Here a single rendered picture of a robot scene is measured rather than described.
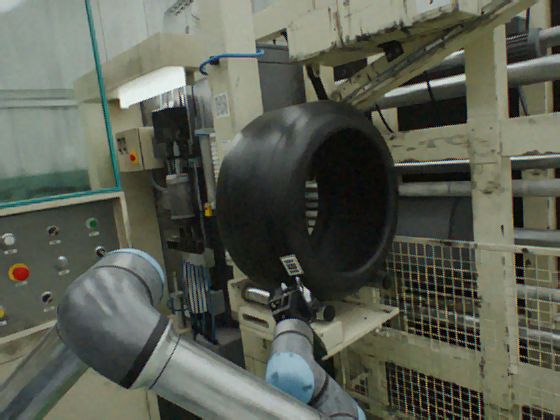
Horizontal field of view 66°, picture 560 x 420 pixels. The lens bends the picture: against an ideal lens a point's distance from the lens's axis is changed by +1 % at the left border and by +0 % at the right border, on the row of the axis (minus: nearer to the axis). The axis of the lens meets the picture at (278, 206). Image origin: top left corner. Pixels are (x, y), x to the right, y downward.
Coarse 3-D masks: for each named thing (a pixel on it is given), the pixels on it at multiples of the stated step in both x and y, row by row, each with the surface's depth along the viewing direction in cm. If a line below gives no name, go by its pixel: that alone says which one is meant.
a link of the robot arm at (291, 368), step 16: (288, 336) 73; (304, 336) 74; (272, 352) 71; (288, 352) 68; (304, 352) 70; (272, 368) 67; (288, 368) 65; (304, 368) 66; (320, 368) 71; (272, 384) 65; (288, 384) 65; (304, 384) 65; (320, 384) 69; (304, 400) 66
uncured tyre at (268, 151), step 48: (240, 144) 117; (288, 144) 106; (336, 144) 148; (384, 144) 131; (240, 192) 110; (288, 192) 103; (336, 192) 156; (384, 192) 144; (240, 240) 113; (288, 240) 105; (336, 240) 153; (384, 240) 131; (336, 288) 116
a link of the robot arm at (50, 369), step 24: (96, 264) 63; (120, 264) 61; (144, 264) 66; (48, 336) 64; (24, 360) 65; (48, 360) 63; (72, 360) 63; (0, 384) 65; (24, 384) 63; (48, 384) 63; (72, 384) 66; (0, 408) 63; (24, 408) 63; (48, 408) 66
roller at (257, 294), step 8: (248, 288) 137; (256, 288) 135; (248, 296) 136; (256, 296) 133; (264, 296) 130; (272, 304) 128; (320, 304) 116; (328, 304) 115; (320, 312) 114; (328, 312) 113; (328, 320) 114
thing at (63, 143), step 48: (0, 0) 122; (48, 0) 130; (0, 48) 122; (48, 48) 130; (96, 48) 139; (0, 96) 122; (48, 96) 130; (96, 96) 140; (0, 144) 122; (48, 144) 131; (96, 144) 140; (0, 192) 122; (48, 192) 131; (96, 192) 140
